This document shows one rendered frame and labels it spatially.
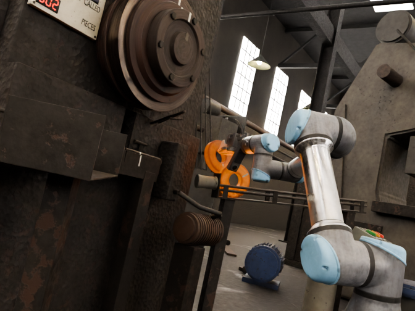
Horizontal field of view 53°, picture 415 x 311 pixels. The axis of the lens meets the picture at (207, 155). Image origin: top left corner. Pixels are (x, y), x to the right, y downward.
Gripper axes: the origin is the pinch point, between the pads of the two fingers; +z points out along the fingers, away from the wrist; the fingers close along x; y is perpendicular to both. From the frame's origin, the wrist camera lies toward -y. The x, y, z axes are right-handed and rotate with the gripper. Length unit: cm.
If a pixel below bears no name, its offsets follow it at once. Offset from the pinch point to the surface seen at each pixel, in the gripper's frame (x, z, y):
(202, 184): 9.4, -6.1, -17.5
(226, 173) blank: 0.0, -8.7, -10.1
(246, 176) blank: -9.9, -9.8, -8.9
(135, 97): 53, -19, 3
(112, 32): 68, -22, 21
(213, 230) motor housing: 5.2, -14.6, -35.6
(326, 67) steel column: -616, 518, 443
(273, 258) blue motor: -133, 91, -42
